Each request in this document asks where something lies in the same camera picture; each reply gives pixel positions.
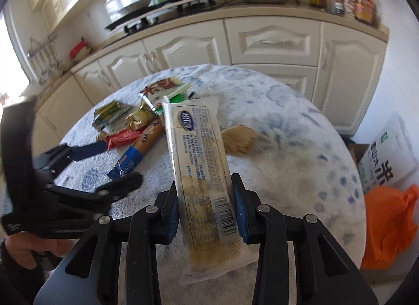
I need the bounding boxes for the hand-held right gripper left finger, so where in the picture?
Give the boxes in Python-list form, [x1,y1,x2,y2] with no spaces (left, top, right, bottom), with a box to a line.
[65,181,180,305]

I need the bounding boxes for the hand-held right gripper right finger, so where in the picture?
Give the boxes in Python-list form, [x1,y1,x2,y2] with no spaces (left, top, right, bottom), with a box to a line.
[231,172,370,305]

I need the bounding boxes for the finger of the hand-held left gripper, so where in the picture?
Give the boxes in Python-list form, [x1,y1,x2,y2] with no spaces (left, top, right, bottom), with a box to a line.
[42,172,144,214]
[33,142,108,175]

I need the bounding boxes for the red snack wrapper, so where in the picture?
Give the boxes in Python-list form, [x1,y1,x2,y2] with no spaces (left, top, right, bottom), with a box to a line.
[106,128,146,150]

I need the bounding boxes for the brown and blue snack wrapper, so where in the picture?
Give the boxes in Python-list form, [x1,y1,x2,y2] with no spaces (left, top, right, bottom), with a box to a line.
[108,122,164,179]

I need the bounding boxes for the long cream snack packet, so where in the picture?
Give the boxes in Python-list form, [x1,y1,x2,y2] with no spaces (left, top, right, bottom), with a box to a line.
[161,95,257,286]

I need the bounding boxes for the orange plastic bag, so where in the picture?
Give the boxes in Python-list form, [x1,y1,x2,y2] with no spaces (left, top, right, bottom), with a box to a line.
[360,184,419,271]

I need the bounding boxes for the person's left hand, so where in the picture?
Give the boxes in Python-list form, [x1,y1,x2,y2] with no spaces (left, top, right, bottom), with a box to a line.
[0,236,71,271]

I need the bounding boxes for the green and yellow snack packet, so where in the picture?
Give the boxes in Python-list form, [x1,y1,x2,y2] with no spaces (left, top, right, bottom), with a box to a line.
[92,100,133,130]

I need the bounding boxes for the gold foil wrapper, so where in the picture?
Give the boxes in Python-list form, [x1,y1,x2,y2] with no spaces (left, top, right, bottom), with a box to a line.
[126,102,162,132]

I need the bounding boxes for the blue floral tablecloth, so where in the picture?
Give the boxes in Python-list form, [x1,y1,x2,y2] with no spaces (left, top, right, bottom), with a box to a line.
[52,63,366,305]

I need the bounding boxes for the brown round pastry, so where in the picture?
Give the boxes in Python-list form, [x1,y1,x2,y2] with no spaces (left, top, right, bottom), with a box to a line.
[221,125,262,156]

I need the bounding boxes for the hanging kitchen utensils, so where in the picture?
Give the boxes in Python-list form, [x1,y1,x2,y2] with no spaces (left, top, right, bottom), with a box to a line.
[31,48,64,83]

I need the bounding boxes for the white bowl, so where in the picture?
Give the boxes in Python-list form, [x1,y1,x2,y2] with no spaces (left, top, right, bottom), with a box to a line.
[70,48,92,60]

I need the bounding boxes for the red and green snack packet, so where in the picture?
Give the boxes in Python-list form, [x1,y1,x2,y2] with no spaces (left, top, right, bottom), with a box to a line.
[139,76,200,116]

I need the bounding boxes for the cardboard box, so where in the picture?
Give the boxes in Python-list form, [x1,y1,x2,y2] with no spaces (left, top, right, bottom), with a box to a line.
[348,143,372,194]

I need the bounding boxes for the black induction cooker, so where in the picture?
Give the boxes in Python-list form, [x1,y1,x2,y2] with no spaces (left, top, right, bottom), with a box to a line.
[105,5,158,30]

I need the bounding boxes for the cream base cabinets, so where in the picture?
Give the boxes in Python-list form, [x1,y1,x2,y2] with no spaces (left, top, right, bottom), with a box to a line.
[0,0,390,194]

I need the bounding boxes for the shallow metal pan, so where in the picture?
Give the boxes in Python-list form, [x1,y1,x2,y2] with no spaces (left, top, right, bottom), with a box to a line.
[116,0,154,14]

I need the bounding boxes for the white rice bag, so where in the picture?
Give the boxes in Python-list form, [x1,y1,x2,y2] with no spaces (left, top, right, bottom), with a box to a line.
[358,112,419,194]

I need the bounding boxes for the wooden board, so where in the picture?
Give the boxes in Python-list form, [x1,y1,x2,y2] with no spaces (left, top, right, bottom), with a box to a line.
[111,0,213,29]

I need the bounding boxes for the black gas stove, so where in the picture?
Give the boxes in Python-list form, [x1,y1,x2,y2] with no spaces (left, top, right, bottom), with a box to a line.
[123,0,218,35]

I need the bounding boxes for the wall utensil rack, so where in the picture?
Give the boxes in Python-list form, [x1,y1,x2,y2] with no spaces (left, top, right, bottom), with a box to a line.
[26,33,59,55]

